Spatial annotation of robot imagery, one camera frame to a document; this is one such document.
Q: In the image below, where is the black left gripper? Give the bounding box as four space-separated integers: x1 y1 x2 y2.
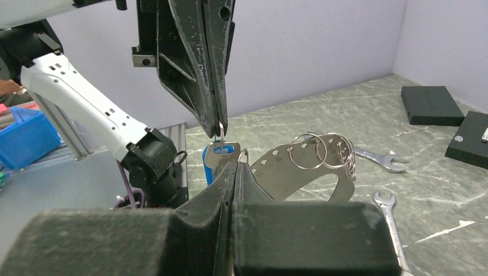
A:
132 0 235 137

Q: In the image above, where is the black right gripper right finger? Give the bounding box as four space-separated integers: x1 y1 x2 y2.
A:
232 163 401 275

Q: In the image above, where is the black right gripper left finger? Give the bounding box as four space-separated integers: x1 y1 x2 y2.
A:
1 162 237 275

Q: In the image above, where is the metal arc keyring plate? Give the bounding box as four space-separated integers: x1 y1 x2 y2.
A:
250 133 356 202

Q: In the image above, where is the blue key tag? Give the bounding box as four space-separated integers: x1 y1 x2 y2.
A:
202 140 241 185

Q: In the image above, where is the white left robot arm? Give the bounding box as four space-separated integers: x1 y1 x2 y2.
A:
1 1 235 208

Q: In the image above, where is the small silver wrench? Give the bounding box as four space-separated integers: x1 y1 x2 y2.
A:
373 191 414 276

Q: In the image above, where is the large silver wrench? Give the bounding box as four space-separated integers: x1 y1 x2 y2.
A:
323 133 409 173

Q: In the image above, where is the blue storage bin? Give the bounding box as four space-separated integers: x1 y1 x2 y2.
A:
1 107 62 170

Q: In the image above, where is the black flat box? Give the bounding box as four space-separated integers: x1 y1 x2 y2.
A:
401 86 465 127

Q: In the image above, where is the black box with label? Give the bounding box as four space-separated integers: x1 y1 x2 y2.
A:
445 111 487 169

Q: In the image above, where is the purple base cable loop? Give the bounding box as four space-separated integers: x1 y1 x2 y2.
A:
112 160 146 210

